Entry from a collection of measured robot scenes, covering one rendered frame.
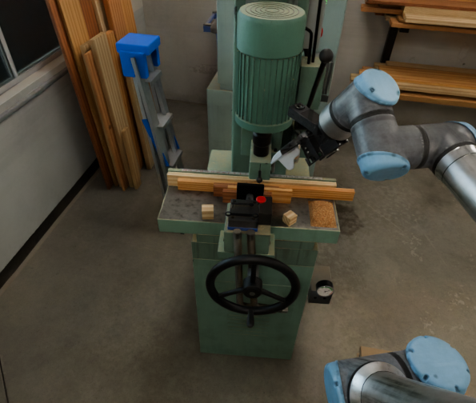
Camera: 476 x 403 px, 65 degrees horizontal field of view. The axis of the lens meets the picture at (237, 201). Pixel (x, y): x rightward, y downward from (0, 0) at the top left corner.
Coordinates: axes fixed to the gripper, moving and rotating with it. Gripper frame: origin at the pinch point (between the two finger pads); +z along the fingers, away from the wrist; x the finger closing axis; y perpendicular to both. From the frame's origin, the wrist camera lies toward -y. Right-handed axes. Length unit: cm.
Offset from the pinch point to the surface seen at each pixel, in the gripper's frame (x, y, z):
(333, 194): 21.9, 15.8, 18.1
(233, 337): -12, 51, 86
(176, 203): -24.2, -6.8, 37.0
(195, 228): -23.5, 4.2, 33.2
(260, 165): -0.9, -3.2, 14.8
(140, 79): 0, -76, 70
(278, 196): 4.7, 7.5, 23.2
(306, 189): 14.7, 10.1, 20.5
